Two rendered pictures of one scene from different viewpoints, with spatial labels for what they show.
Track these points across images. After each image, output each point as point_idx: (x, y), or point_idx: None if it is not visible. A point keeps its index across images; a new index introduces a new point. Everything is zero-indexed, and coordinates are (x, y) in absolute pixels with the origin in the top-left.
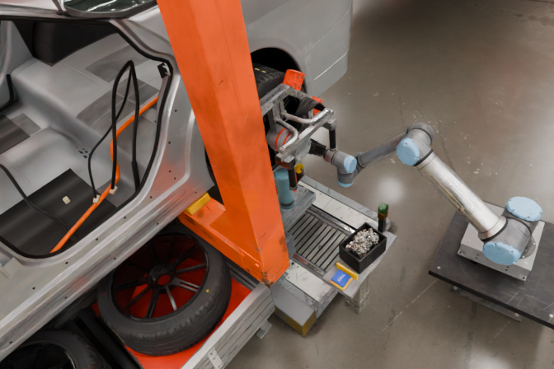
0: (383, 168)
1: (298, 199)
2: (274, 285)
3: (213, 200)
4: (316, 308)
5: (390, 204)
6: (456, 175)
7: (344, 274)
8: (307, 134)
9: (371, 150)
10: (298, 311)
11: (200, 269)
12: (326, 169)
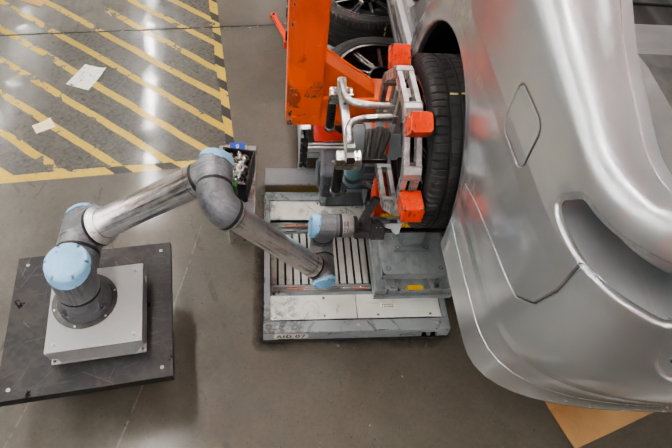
0: (342, 444)
1: (379, 259)
2: None
3: None
4: (268, 194)
5: (286, 378)
6: (152, 193)
7: None
8: (341, 113)
9: (299, 244)
10: (278, 174)
11: None
12: (419, 380)
